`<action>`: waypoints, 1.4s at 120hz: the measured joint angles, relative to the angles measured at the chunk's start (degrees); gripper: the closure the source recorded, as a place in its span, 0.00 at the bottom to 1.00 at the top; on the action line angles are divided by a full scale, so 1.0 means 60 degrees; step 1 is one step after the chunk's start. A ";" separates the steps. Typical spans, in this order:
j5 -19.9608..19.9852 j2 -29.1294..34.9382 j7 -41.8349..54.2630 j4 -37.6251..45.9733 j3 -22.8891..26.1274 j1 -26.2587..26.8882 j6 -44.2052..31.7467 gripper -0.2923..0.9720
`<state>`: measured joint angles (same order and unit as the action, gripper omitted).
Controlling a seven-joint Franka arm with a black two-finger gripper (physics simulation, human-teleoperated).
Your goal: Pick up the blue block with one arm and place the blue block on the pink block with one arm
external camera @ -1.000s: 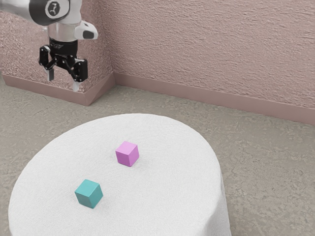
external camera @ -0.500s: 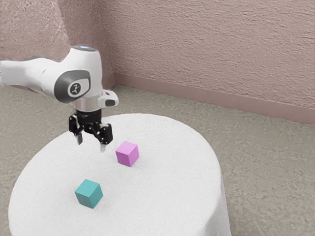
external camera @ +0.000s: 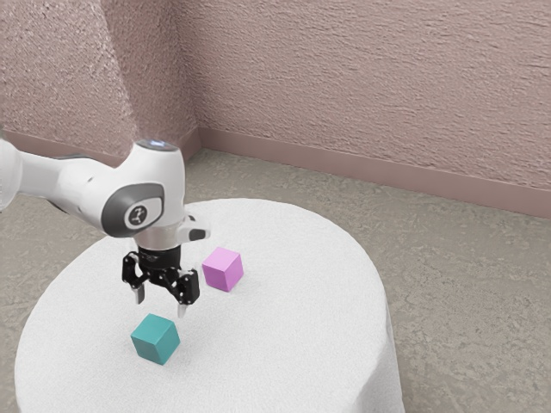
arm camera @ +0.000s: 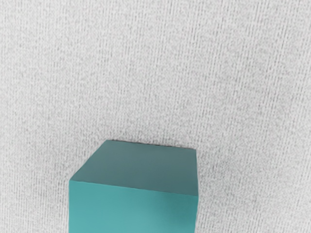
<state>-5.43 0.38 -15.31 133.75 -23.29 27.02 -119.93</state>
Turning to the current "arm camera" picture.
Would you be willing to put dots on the teal block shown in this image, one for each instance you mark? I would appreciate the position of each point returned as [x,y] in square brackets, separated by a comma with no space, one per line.
[136,194]

